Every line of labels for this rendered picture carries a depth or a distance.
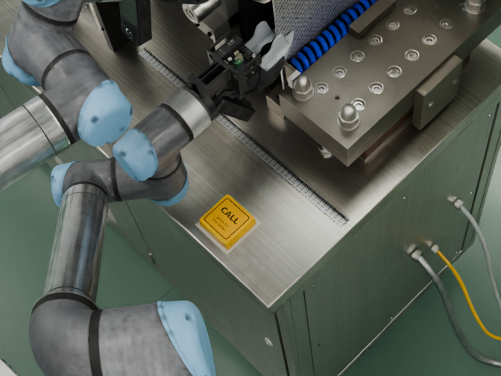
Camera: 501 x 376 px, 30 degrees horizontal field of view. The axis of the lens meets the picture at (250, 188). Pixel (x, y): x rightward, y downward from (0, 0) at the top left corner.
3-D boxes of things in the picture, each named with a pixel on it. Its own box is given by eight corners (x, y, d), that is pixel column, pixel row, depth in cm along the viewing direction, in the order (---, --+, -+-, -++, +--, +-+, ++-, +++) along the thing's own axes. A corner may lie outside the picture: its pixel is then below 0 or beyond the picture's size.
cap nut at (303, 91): (288, 93, 158) (286, 78, 154) (303, 80, 159) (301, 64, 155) (303, 105, 157) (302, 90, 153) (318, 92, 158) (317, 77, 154)
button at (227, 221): (200, 225, 163) (197, 218, 161) (229, 198, 165) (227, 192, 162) (227, 251, 160) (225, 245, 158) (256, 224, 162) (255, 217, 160)
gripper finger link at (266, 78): (291, 61, 153) (251, 94, 150) (291, 66, 154) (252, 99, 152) (271, 45, 154) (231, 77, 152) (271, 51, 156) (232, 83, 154)
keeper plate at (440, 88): (411, 124, 167) (414, 89, 157) (448, 89, 169) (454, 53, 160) (422, 132, 166) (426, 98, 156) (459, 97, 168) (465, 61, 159)
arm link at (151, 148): (115, 165, 151) (103, 138, 143) (165, 122, 154) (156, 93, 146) (147, 195, 148) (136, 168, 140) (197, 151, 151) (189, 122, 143)
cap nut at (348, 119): (332, 121, 155) (332, 107, 151) (348, 108, 156) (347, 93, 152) (349, 135, 153) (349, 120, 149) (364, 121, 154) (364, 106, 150)
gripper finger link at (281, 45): (304, 22, 150) (262, 57, 148) (306, 44, 156) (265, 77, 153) (291, 12, 152) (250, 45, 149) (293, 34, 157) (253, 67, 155)
